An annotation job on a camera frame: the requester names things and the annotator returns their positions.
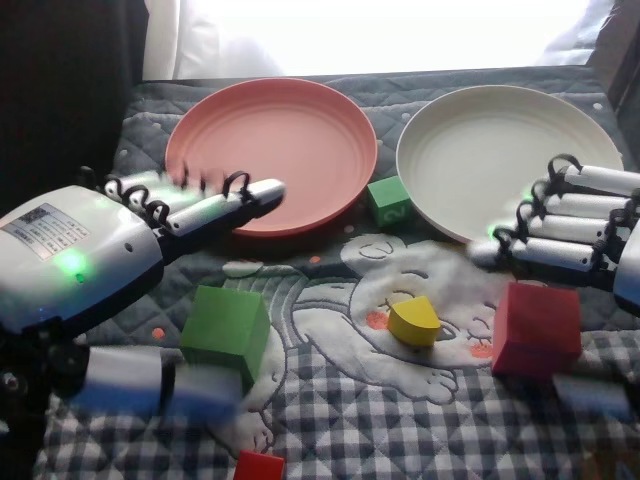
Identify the small green number cube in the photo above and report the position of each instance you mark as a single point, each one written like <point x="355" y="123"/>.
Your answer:
<point x="387" y="197"/>

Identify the large red cube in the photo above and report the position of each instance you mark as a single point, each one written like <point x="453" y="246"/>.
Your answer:
<point x="537" y="325"/>

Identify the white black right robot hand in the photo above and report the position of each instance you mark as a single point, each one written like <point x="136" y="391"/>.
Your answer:
<point x="575" y="225"/>

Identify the black cloth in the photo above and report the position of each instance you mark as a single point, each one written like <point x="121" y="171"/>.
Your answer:
<point x="60" y="85"/>

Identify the small red block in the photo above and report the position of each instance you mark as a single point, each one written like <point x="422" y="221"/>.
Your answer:
<point x="257" y="467"/>

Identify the grey quilt with bear print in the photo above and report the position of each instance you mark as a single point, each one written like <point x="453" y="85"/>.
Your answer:
<point x="350" y="410"/>

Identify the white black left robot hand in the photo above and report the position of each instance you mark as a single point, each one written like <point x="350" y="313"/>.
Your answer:
<point x="55" y="260"/>

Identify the white round plate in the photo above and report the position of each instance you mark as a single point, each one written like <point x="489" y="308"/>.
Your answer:
<point x="490" y="150"/>

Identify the yellow quarter-round block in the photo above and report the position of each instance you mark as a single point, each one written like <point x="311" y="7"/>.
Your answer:
<point x="412" y="317"/>

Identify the white curtain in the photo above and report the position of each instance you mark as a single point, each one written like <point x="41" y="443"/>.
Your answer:
<point x="200" y="45"/>

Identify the large green cube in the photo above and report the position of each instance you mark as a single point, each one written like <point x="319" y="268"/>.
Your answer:
<point x="220" y="320"/>

